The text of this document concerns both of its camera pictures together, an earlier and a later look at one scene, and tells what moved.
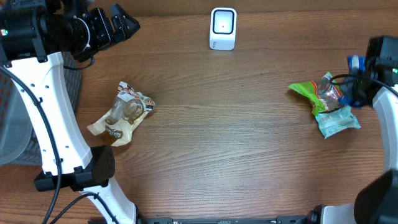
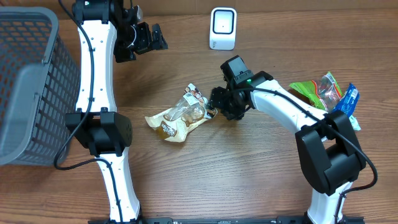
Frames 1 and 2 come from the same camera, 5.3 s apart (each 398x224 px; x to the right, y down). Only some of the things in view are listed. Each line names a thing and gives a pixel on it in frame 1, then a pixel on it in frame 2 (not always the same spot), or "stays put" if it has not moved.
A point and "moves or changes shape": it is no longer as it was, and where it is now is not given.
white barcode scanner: x=223 y=28 stays put
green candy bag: x=323 y=94 stays put
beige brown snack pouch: x=127 y=110 → x=191 y=109
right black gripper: x=349 y=89 → x=236 y=112
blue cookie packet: x=357 y=64 moves or changes shape
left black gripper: x=119 y=18 → x=147 y=43
